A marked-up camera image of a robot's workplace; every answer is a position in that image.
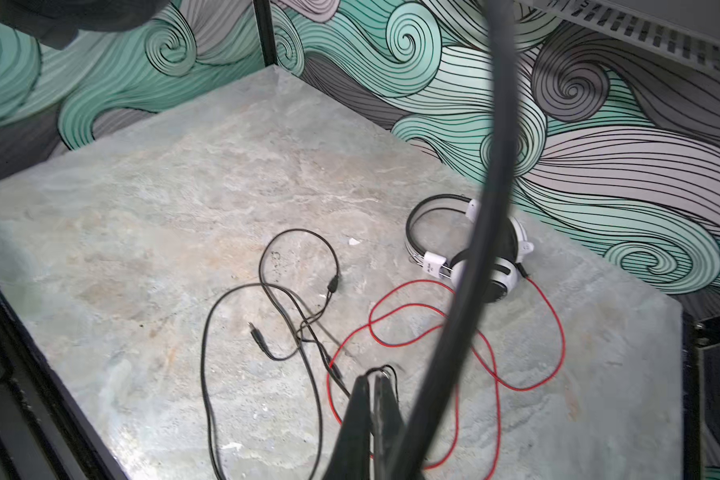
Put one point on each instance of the white slotted cable duct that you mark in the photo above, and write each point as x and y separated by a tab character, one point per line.
687	32

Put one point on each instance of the black frame post left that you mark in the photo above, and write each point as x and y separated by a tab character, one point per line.
265	26

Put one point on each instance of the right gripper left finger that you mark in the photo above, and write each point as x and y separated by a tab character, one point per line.
350	459

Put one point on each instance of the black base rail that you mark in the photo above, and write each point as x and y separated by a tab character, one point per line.
43	432

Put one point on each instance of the white black headphones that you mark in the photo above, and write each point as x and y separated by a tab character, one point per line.
436	236

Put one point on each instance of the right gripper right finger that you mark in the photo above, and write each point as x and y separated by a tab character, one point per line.
387	425

